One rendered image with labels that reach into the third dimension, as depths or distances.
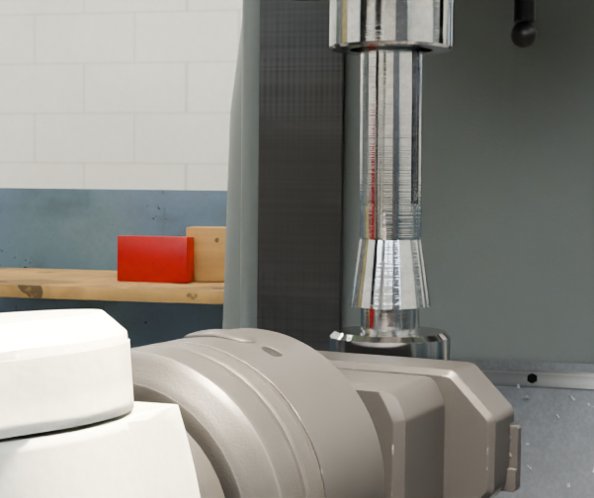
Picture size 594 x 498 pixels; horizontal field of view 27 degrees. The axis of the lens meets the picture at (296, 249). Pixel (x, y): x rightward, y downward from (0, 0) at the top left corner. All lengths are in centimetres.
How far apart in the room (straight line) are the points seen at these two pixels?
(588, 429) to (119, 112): 429
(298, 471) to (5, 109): 492
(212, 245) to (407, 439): 399
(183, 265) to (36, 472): 406
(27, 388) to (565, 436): 61
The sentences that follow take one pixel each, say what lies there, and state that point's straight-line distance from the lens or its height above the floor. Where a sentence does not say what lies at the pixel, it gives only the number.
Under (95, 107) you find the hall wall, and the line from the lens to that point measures 506.
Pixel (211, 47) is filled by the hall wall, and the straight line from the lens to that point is 492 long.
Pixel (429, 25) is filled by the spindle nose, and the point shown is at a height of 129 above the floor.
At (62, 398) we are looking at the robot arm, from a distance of 26.
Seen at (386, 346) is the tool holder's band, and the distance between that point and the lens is 46.
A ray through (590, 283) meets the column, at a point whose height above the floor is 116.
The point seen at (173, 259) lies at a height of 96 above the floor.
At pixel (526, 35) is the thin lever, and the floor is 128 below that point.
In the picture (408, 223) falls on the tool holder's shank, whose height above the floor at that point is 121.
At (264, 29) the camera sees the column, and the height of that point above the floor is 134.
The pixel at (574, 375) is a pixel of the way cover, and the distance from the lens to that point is 85.
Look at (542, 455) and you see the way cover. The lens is 83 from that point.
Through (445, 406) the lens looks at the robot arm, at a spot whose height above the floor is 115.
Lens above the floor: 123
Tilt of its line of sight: 3 degrees down
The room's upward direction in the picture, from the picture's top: 1 degrees clockwise
